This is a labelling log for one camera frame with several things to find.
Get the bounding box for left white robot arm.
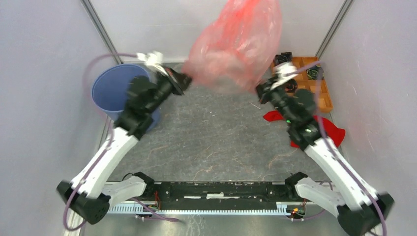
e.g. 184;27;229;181
56;66;192;231

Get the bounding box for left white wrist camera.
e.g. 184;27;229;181
136;51;168;75

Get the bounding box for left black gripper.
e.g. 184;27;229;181
149;66;199;114

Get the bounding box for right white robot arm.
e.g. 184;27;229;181
256;82;394;236

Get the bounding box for dark green bag roll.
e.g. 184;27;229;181
306;65;324;81

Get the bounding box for orange compartment tray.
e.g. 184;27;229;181
270;57;334;114

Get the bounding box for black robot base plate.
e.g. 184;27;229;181
137;181;304;210

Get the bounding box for black bag roll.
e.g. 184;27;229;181
273;52;293;66
284;79;298;93

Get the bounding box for slotted cable duct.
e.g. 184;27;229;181
108;202;290;216

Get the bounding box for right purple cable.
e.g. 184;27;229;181
283;60;388;236

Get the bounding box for red translucent trash bag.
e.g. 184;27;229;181
182;0;282;93

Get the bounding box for black bag roll top left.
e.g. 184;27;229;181
273;52;293;66

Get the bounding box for black bag roll middle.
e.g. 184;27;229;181
284;79;298;93

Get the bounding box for blue plastic trash bin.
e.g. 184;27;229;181
91;64;153;124

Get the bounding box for red cloth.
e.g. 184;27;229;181
263;111;346;148

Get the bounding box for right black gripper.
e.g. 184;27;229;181
250;76;295;125

